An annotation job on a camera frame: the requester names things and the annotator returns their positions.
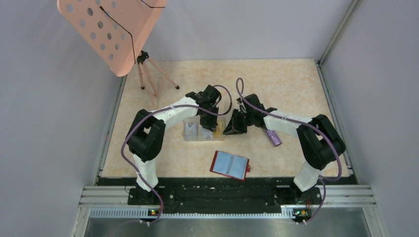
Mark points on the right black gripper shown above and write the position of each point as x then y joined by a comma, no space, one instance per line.
233,127

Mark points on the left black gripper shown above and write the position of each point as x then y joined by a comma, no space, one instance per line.
211,125

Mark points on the white credit card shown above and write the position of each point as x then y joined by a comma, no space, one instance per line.
207,135

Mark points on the clear plastic card tray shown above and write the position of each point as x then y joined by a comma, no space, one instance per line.
196,119

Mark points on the red leather card holder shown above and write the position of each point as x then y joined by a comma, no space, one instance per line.
229,165

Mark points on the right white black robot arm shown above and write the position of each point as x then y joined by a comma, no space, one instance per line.
320,142

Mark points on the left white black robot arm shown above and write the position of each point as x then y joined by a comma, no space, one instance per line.
146,134

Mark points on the silver credit card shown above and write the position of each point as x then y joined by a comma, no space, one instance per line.
191,129

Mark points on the purple glitter microphone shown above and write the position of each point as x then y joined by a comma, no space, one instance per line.
273,138

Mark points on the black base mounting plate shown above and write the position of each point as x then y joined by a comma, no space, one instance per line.
224,196

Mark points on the pink perforated music stand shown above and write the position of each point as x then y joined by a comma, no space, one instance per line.
117,31

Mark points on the aluminium frame rail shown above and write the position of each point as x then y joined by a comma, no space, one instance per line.
111,202

